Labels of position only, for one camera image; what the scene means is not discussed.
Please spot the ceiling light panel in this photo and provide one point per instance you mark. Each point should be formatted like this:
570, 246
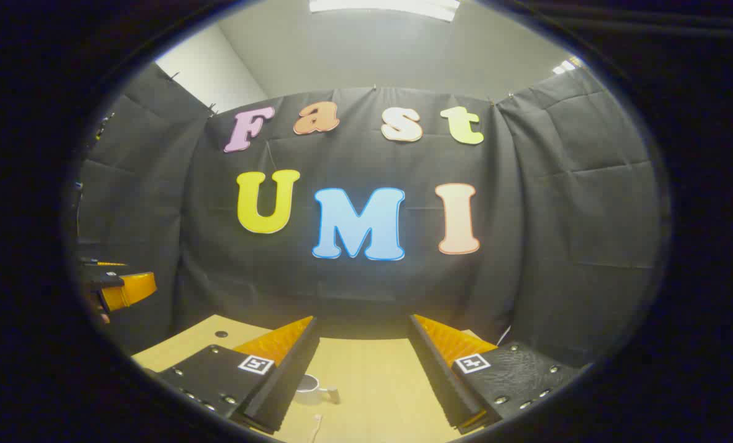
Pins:
384, 6
567, 65

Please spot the black backdrop cloth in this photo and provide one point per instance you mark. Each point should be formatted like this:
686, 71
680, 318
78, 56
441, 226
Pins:
526, 215

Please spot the beige toothbrush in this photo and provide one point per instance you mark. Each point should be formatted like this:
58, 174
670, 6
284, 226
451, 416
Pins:
317, 424

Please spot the wooden desktop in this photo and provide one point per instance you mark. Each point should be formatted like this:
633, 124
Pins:
372, 381

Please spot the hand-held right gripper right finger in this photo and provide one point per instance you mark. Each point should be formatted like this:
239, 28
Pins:
440, 375

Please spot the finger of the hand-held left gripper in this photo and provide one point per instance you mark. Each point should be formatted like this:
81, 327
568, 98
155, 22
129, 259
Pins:
129, 289

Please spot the white cup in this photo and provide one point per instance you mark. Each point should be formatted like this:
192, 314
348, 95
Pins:
308, 387

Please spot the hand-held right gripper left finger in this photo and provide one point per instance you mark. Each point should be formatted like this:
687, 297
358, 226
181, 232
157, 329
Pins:
289, 375

